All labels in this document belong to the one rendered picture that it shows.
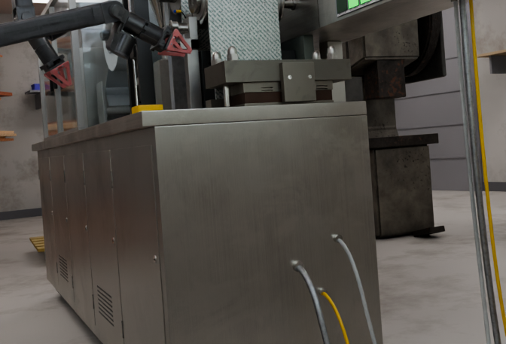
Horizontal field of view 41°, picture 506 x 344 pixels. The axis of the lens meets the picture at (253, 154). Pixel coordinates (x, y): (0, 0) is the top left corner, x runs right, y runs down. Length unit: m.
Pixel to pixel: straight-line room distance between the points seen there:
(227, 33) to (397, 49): 3.55
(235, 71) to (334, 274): 0.62
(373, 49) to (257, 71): 3.57
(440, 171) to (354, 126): 7.82
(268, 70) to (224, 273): 0.57
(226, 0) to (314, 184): 0.63
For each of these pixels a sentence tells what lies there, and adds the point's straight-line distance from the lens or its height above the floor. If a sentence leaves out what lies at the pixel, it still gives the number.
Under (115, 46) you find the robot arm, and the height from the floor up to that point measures 1.10.
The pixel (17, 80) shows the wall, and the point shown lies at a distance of 10.54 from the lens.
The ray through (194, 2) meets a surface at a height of 1.24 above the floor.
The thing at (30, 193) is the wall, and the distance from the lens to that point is 10.49.
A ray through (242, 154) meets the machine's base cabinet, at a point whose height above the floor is 0.77.
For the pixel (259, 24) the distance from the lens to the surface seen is 2.12.
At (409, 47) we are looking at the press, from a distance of 5.59.
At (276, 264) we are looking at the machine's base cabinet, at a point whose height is 0.47.
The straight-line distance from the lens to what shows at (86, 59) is 3.00.
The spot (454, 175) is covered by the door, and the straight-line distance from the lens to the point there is 9.57.
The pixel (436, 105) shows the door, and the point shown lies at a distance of 9.72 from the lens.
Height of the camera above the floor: 0.79
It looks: 1 degrees down
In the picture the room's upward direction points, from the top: 4 degrees counter-clockwise
